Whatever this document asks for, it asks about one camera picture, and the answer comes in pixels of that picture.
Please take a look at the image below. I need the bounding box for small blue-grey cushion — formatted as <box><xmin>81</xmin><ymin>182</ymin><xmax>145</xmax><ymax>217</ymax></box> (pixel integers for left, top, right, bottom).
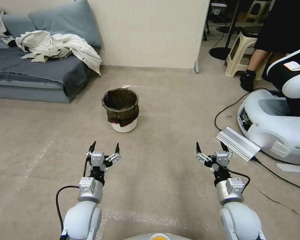
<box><xmin>1</xmin><ymin>14</ymin><xmax>38</xmax><ymax>38</ymax></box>

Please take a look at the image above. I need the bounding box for beige partition panel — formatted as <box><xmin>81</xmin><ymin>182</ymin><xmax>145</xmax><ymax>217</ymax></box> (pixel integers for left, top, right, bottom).
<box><xmin>87</xmin><ymin>0</ymin><xmax>211</xmax><ymax>69</ymax></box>

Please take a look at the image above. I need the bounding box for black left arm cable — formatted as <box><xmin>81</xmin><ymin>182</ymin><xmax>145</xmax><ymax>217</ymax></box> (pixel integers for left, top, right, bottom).
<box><xmin>55</xmin><ymin>155</ymin><xmax>91</xmax><ymax>227</ymax></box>

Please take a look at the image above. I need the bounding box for large blue-grey cushion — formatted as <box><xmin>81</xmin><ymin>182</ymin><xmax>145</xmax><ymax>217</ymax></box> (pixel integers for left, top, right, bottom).
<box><xmin>28</xmin><ymin>0</ymin><xmax>103</xmax><ymax>48</ymax></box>

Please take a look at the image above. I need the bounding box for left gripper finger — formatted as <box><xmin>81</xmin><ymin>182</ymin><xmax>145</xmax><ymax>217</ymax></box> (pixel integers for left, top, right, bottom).
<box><xmin>105</xmin><ymin>143</ymin><xmax>122</xmax><ymax>163</ymax></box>
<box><xmin>84</xmin><ymin>141</ymin><xmax>97</xmax><ymax>161</ymax></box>

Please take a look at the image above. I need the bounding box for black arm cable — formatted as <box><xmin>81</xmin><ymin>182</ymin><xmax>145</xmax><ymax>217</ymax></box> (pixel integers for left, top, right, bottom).
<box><xmin>224</xmin><ymin>167</ymin><xmax>251</xmax><ymax>193</ymax></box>
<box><xmin>55</xmin><ymin>155</ymin><xmax>91</xmax><ymax>227</ymax></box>

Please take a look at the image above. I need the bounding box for black floor cable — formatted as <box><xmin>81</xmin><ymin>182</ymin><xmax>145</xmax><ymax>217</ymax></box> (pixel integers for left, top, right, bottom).
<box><xmin>252</xmin><ymin>156</ymin><xmax>300</xmax><ymax>193</ymax></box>
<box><xmin>214</xmin><ymin>87</ymin><xmax>266</xmax><ymax>132</ymax></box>

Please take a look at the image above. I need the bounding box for grey sofa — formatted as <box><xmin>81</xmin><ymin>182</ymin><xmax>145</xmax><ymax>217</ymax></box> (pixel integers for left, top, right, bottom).
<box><xmin>0</xmin><ymin>0</ymin><xmax>103</xmax><ymax>104</ymax></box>

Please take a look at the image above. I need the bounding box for white floor tape strip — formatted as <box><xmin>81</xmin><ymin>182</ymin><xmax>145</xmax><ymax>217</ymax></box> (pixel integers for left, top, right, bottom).
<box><xmin>275</xmin><ymin>163</ymin><xmax>300</xmax><ymax>173</ymax></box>

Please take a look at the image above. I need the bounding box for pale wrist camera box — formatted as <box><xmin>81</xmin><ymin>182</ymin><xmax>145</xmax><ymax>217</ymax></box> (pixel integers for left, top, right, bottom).
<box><xmin>215</xmin><ymin>150</ymin><xmax>230</xmax><ymax>166</ymax></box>
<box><xmin>90</xmin><ymin>151</ymin><xmax>106</xmax><ymax>167</ymax></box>

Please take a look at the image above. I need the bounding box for black floor stand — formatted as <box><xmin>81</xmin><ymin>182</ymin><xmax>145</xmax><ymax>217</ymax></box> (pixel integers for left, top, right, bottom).
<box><xmin>208</xmin><ymin>0</ymin><xmax>241</xmax><ymax>61</ymax></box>

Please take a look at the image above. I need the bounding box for white wheeled robot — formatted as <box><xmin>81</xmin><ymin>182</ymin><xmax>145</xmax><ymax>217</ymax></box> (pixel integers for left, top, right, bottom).
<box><xmin>237</xmin><ymin>44</ymin><xmax>300</xmax><ymax>166</ymax></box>

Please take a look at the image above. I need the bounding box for silver ribbed metal box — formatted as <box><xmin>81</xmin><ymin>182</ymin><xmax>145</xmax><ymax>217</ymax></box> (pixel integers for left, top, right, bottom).
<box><xmin>216</xmin><ymin>126</ymin><xmax>262</xmax><ymax>163</ymax></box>

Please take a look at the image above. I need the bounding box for person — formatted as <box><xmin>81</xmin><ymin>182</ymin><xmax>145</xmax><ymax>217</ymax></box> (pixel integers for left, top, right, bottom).
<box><xmin>239</xmin><ymin>0</ymin><xmax>300</xmax><ymax>92</ymax></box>

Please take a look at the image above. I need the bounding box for beige plastic stool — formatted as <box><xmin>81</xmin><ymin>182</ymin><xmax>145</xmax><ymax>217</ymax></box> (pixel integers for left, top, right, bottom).
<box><xmin>224</xmin><ymin>31</ymin><xmax>266</xmax><ymax>81</ymax></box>
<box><xmin>244</xmin><ymin>0</ymin><xmax>272</xmax><ymax>23</ymax></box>

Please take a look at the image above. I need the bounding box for cream crumpled garment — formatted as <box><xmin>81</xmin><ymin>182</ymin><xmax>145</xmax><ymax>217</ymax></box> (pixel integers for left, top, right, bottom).
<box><xmin>15</xmin><ymin>30</ymin><xmax>102</xmax><ymax>76</ymax></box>

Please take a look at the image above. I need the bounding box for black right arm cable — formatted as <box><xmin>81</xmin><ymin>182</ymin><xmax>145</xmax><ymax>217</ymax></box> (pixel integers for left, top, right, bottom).
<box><xmin>224</xmin><ymin>167</ymin><xmax>251</xmax><ymax>193</ymax></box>

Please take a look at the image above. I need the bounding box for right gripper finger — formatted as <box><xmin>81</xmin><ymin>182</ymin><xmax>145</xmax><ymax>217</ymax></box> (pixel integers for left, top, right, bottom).
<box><xmin>220</xmin><ymin>142</ymin><xmax>233</xmax><ymax>159</ymax></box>
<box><xmin>195</xmin><ymin>142</ymin><xmax>211</xmax><ymax>164</ymax></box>

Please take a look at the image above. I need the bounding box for white trash can, dark bag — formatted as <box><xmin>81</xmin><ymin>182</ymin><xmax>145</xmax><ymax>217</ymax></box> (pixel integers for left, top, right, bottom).
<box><xmin>101</xmin><ymin>88</ymin><xmax>140</xmax><ymax>133</ymax></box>

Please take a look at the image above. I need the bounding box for dark grey sofa blanket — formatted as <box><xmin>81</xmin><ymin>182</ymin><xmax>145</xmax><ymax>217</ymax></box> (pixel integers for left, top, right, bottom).
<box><xmin>0</xmin><ymin>46</ymin><xmax>93</xmax><ymax>97</ymax></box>

